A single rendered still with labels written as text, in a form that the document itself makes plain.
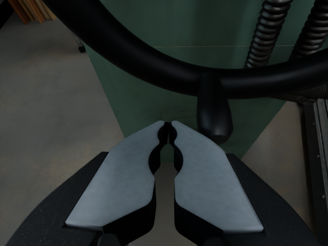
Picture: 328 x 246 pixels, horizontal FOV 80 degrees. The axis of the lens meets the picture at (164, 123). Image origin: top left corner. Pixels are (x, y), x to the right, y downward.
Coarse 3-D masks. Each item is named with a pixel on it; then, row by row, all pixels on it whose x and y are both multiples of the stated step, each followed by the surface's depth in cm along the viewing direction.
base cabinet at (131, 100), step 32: (128, 0) 29; (160, 0) 29; (192, 0) 29; (224, 0) 29; (256, 0) 29; (160, 32) 33; (192, 32) 33; (224, 32) 33; (288, 32) 32; (96, 64) 40; (224, 64) 38; (128, 96) 47; (160, 96) 47; (192, 96) 47; (128, 128) 61; (192, 128) 59; (256, 128) 59
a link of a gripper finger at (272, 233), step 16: (240, 160) 9; (240, 176) 8; (256, 176) 8; (256, 192) 7; (272, 192) 7; (256, 208) 7; (272, 208) 7; (288, 208) 7; (272, 224) 6; (288, 224) 6; (304, 224) 6; (224, 240) 6; (240, 240) 6; (256, 240) 6; (272, 240) 6; (288, 240) 6; (304, 240) 6
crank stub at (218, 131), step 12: (204, 84) 15; (216, 84) 15; (204, 96) 14; (216, 96) 14; (204, 108) 14; (216, 108) 13; (228, 108) 14; (204, 120) 13; (216, 120) 13; (228, 120) 13; (204, 132) 13; (216, 132) 13; (228, 132) 13
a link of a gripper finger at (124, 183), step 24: (120, 144) 10; (144, 144) 10; (120, 168) 9; (144, 168) 9; (96, 192) 7; (120, 192) 7; (144, 192) 7; (72, 216) 6; (96, 216) 6; (120, 216) 6; (144, 216) 7; (120, 240) 7
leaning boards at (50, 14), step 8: (8, 0) 132; (16, 0) 137; (24, 0) 136; (32, 0) 137; (40, 0) 138; (16, 8) 137; (24, 8) 141; (32, 8) 137; (40, 8) 142; (48, 8) 141; (24, 16) 144; (32, 16) 147; (40, 16) 144; (48, 16) 147
